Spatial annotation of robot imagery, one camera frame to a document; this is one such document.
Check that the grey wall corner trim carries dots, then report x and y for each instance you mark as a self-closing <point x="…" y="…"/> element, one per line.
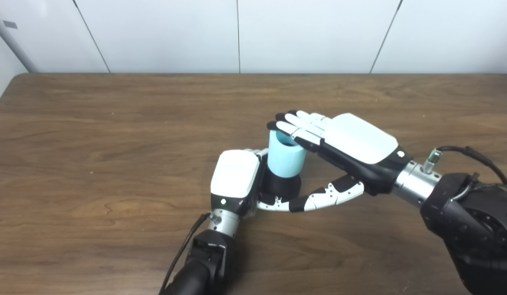
<point x="14" y="41"/>

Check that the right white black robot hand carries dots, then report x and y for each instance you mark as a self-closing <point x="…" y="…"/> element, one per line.
<point x="360" y="139"/>

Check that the small grey wall sticker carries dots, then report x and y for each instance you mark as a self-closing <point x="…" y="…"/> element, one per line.
<point x="10" y="24"/>

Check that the black plastic cup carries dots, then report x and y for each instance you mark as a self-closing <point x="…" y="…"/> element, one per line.
<point x="282" y="186"/>

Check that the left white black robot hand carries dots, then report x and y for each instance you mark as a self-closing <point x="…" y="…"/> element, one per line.
<point x="235" y="176"/>

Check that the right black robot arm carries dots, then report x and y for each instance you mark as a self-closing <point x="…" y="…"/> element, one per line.
<point x="470" y="217"/>

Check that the light blue plastic cup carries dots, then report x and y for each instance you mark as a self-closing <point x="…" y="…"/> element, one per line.
<point x="284" y="157"/>

